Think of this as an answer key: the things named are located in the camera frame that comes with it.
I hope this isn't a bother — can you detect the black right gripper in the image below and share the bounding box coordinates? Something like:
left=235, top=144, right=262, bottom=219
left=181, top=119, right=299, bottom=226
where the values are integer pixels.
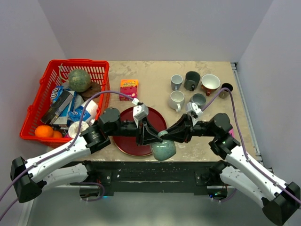
left=162, top=113, right=218, bottom=143

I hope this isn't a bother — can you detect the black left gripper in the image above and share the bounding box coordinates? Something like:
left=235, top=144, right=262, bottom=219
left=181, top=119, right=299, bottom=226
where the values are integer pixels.
left=108, top=115, right=163, bottom=145

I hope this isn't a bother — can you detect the teal glazed mug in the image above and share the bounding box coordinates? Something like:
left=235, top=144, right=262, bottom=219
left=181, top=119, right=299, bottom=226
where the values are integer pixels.
left=150, top=139, right=176, bottom=161

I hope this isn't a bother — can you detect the white speckled mug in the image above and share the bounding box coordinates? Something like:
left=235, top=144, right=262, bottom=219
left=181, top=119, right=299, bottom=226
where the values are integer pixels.
left=168, top=90, right=185, bottom=113

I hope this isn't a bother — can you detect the small grey mug white inside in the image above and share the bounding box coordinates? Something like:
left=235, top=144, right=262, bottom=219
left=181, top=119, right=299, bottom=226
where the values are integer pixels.
left=171, top=74, right=183, bottom=91

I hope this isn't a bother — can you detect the dark grey mug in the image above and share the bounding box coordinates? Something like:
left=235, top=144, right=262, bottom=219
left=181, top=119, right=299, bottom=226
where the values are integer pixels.
left=184, top=71, right=201, bottom=91

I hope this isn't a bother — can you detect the red floral mug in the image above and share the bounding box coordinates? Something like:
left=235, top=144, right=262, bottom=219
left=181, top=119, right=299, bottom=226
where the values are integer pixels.
left=201, top=74, right=221, bottom=96

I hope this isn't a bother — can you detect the small brown espresso cup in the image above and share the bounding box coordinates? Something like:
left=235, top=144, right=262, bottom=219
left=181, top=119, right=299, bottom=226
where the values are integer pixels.
left=219, top=83, right=233, bottom=99

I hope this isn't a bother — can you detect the grey-blue round mug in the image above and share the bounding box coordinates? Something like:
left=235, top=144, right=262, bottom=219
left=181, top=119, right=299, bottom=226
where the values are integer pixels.
left=190, top=93, right=206, bottom=109

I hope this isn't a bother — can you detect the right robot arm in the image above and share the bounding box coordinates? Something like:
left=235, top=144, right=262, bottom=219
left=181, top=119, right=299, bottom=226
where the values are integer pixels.
left=158, top=113, right=301, bottom=226

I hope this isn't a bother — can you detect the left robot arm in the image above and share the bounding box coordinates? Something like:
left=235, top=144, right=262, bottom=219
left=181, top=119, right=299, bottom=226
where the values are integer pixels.
left=10, top=106, right=166, bottom=203

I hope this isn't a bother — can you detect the dark red round tray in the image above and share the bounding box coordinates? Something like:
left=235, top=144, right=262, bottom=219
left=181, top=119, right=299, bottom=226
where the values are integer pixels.
left=113, top=107, right=167, bottom=157

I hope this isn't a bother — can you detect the pink flat box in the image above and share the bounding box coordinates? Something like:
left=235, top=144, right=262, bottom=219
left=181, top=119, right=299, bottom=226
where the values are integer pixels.
left=229, top=129, right=235, bottom=137

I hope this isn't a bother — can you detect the orange pink sponge box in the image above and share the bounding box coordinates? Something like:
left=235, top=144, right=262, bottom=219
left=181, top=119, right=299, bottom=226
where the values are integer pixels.
left=120, top=79, right=139, bottom=98

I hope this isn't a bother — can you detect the white blue paper cup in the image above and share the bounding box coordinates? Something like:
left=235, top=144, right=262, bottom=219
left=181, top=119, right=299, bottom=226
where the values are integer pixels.
left=68, top=100, right=98, bottom=123

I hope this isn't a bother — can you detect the brown wooden disc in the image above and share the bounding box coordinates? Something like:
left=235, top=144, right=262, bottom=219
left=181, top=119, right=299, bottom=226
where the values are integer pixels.
left=80, top=82, right=101, bottom=100

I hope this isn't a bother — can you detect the white paper roll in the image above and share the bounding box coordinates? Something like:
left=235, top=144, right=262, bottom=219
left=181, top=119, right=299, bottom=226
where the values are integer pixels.
left=68, top=121, right=89, bottom=138

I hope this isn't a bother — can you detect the green round melon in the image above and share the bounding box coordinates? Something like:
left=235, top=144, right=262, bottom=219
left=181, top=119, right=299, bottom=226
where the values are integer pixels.
left=68, top=69, right=91, bottom=93

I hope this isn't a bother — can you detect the black carton box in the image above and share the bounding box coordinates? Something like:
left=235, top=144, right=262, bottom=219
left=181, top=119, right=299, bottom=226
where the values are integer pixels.
left=40, top=90, right=73, bottom=125

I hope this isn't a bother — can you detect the blue candy bag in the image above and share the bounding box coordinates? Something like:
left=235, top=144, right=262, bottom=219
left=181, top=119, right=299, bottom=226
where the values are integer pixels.
left=50, top=86, right=63, bottom=105

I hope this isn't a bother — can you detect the red plastic basket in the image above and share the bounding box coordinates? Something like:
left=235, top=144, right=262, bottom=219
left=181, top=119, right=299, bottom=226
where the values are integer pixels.
left=19, top=59, right=110, bottom=148

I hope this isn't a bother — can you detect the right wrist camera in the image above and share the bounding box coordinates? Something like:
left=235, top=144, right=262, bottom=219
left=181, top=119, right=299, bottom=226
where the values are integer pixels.
left=186, top=102, right=204, bottom=119

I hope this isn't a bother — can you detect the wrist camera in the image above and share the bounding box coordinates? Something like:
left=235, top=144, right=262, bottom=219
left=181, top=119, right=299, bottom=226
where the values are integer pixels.
left=186, top=102, right=204, bottom=119
left=133, top=104, right=149, bottom=127

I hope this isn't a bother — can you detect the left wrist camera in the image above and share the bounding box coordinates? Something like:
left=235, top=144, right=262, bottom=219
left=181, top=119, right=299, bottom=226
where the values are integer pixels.
left=133, top=104, right=149, bottom=127

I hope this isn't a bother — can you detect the black table front rail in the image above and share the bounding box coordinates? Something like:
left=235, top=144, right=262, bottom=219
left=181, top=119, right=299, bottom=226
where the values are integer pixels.
left=83, top=161, right=232, bottom=199

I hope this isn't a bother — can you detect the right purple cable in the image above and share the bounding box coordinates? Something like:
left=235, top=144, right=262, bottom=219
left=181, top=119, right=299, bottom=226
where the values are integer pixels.
left=201, top=87, right=301, bottom=204

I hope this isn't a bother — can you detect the purple cable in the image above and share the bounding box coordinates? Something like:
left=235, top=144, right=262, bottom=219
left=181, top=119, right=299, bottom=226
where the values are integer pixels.
left=0, top=90, right=139, bottom=217
left=201, top=87, right=301, bottom=204

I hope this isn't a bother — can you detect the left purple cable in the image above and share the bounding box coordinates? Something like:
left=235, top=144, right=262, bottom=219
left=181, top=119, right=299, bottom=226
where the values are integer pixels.
left=0, top=90, right=139, bottom=217

